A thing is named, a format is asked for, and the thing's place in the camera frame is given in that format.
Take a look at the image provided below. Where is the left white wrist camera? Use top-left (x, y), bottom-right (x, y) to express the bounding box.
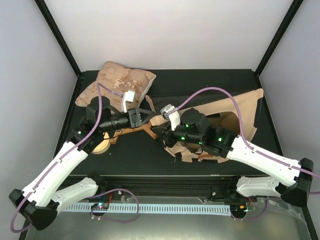
top-left (121, 90), bottom-right (135, 113)

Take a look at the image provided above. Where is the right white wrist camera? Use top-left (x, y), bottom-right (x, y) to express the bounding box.
top-left (160, 104), bottom-right (181, 131)

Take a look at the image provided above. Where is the light blue slotted cable duct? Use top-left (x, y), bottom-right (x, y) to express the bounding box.
top-left (64, 202), bottom-right (231, 217)

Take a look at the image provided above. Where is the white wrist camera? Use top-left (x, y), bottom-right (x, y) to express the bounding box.
top-left (121, 90), bottom-right (135, 113)
top-left (160, 104), bottom-right (181, 131)

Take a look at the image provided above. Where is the left black frame post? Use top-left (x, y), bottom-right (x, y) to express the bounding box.
top-left (34, 0), bottom-right (82, 77)

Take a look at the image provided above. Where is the small green circuit board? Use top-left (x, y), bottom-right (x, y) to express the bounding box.
top-left (91, 202), bottom-right (109, 211)

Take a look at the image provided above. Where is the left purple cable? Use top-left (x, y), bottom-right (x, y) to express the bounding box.
top-left (9, 83), bottom-right (126, 233)

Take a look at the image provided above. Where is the beige fabric pet tent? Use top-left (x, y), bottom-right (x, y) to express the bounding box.
top-left (146, 88), bottom-right (264, 163)

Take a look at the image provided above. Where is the yellow pet bowl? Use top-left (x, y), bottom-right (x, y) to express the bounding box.
top-left (92, 132), bottom-right (111, 155)

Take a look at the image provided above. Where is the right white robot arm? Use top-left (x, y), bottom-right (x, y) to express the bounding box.
top-left (152, 108), bottom-right (314, 207)

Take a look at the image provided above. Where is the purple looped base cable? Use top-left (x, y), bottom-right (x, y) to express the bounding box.
top-left (90, 188), bottom-right (141, 222)

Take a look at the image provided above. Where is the wooden bowl stand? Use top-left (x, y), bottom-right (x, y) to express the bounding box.
top-left (109, 121), bottom-right (158, 145)

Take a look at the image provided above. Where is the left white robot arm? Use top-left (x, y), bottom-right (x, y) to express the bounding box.
top-left (8, 96), bottom-right (155, 231)

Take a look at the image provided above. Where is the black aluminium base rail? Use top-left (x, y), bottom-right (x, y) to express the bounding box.
top-left (62, 174), bottom-right (301, 203)

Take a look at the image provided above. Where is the black frame post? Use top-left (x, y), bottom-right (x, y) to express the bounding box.
top-left (255, 0), bottom-right (304, 77)
top-left (34, 0), bottom-right (82, 77)

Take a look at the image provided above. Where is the floral beige cushion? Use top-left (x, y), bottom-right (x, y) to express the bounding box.
top-left (75, 61), bottom-right (156, 111)

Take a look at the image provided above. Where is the right black frame post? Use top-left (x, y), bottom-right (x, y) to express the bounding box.
top-left (255, 0), bottom-right (304, 77)

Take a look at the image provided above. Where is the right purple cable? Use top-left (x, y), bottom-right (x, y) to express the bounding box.
top-left (174, 86), bottom-right (320, 195)

